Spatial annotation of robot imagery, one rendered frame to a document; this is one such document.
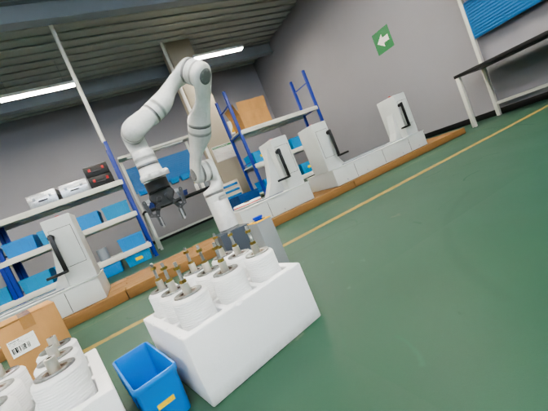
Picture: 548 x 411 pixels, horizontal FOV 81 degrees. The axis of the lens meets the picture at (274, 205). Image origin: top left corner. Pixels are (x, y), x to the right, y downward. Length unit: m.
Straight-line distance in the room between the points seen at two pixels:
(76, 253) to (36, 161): 6.80
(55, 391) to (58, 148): 8.94
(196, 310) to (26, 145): 9.05
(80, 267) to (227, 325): 2.20
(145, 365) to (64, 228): 1.93
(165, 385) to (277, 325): 0.31
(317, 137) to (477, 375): 3.11
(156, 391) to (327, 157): 3.04
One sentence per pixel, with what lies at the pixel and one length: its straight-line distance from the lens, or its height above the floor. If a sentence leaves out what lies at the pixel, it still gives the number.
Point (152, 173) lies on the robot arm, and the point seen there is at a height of 0.60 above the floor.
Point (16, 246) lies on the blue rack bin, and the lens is 5.71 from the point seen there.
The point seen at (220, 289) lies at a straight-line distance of 0.91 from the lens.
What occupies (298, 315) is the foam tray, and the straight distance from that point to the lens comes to 0.99.
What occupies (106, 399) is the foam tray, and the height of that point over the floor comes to 0.17.
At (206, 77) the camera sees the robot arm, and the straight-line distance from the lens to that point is 1.25.
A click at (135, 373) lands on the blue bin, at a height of 0.05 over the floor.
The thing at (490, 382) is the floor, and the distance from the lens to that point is 0.70.
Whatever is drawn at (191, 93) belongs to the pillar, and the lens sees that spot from 7.72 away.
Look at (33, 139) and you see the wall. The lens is 9.74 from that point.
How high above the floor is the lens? 0.44
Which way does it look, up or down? 5 degrees down
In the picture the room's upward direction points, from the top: 23 degrees counter-clockwise
